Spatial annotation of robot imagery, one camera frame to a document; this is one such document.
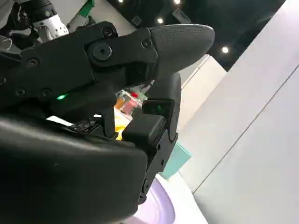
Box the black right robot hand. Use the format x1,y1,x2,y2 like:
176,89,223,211
0,21,215,224

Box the yellow background object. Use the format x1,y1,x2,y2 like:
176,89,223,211
114,109,128,141

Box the clear plastic box with items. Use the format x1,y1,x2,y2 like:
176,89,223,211
114,89,148,122

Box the lilac plate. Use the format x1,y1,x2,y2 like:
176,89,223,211
130,172,176,224

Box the pale green mug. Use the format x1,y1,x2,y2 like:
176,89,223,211
163,140,192,180

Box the green background fixture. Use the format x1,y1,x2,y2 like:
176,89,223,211
78,0,94,18

